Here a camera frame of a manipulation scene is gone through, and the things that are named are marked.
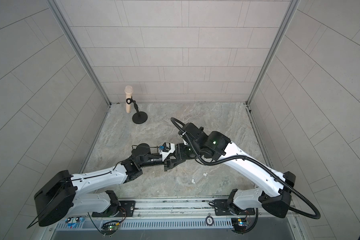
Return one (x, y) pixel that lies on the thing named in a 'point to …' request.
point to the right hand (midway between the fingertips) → (176, 157)
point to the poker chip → (209, 220)
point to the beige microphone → (128, 90)
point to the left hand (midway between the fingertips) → (186, 158)
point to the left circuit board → (111, 226)
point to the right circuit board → (239, 224)
